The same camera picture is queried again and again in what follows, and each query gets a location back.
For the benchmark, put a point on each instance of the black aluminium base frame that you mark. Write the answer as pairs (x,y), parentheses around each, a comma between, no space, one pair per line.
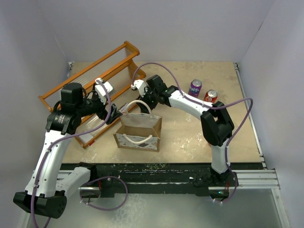
(183,178)

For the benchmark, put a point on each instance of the canvas jute tote bag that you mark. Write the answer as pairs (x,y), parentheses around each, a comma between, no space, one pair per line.
(139,131)

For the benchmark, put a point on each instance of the small white card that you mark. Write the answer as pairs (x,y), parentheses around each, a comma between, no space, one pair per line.
(85,138)

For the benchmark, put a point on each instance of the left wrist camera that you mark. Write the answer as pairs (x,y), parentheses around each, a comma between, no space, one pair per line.
(103,88)

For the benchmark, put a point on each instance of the orange wooden shelf rack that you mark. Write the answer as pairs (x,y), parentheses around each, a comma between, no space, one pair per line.
(117,67)

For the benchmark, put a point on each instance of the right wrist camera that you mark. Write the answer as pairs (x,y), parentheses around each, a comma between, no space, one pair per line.
(139,85)

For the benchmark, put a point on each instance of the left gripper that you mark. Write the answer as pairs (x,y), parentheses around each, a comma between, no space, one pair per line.
(102,114)

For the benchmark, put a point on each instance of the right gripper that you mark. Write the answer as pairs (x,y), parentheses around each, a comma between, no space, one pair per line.
(147,90)

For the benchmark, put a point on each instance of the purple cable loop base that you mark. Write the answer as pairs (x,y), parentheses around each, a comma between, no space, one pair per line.
(107,190)

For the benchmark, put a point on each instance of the red Coke can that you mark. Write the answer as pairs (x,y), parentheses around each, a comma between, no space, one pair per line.
(211,96)

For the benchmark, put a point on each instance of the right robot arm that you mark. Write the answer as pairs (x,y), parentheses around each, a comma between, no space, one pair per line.
(215,120)

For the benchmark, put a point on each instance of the purple Fanta can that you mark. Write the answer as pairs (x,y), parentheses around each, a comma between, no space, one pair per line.
(195,88)

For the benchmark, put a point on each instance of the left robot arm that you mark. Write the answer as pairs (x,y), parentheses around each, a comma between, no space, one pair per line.
(45,195)

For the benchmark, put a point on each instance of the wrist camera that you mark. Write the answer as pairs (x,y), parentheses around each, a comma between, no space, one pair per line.
(139,85)
(103,88)

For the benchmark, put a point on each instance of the white red labelled packet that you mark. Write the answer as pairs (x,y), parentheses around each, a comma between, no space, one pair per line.
(124,109)

